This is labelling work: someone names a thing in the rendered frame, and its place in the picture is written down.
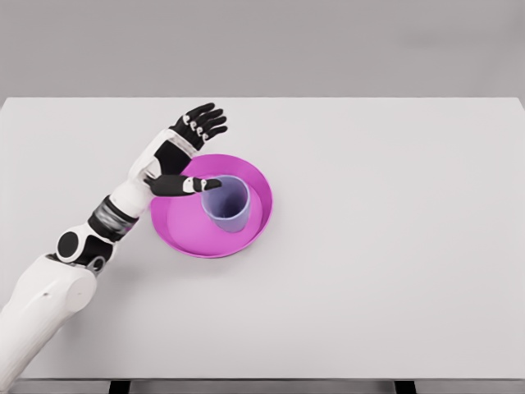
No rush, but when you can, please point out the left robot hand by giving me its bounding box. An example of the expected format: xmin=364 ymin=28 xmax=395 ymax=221
xmin=126 ymin=103 xmax=229 ymax=199

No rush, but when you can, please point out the lavender plastic cup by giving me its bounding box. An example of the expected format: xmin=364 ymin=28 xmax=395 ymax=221
xmin=199 ymin=175 xmax=251 ymax=234

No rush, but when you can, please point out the magenta round plate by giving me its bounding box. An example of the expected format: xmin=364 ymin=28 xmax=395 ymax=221
xmin=149 ymin=153 xmax=274 ymax=259

